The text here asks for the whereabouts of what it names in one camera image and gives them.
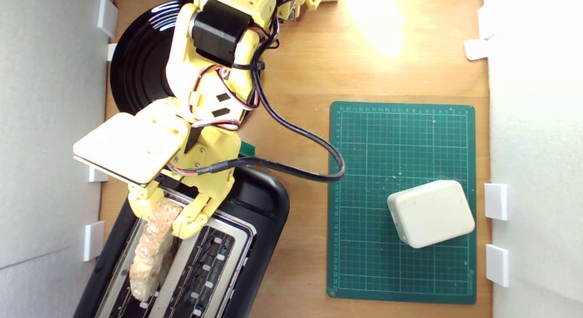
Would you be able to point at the brown bread slice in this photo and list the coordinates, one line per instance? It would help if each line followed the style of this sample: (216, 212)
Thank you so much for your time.
(150, 259)

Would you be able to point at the black two-slot toaster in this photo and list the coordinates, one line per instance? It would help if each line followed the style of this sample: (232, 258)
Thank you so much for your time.
(264, 208)

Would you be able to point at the black round plate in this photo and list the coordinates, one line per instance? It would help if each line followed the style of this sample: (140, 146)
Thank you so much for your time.
(136, 58)

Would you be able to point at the green cutting mat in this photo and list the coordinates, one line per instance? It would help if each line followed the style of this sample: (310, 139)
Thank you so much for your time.
(364, 140)

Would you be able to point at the white block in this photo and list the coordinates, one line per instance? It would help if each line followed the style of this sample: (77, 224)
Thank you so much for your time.
(432, 213)

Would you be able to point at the small white wall clip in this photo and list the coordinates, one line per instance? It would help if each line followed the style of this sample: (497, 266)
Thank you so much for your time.
(495, 202)
(476, 49)
(98, 174)
(497, 264)
(108, 16)
(111, 51)
(94, 240)
(484, 22)

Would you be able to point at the wrist camera on yellow plate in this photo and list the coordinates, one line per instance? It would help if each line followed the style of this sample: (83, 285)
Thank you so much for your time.
(132, 147)

